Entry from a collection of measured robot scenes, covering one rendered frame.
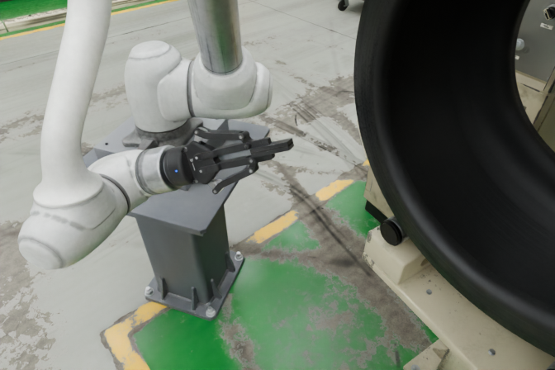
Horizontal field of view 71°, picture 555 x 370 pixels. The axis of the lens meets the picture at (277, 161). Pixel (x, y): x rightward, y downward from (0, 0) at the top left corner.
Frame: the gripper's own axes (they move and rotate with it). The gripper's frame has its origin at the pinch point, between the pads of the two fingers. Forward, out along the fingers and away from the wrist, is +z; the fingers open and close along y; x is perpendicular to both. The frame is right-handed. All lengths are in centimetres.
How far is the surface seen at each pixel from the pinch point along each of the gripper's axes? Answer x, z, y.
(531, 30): -65, 54, -5
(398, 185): 7.0, 19.9, 7.5
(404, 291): 0.0, 16.4, 29.2
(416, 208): 7.6, 21.7, 11.0
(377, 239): -2.5, 13.5, 20.1
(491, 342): 4.1, 28.3, 35.9
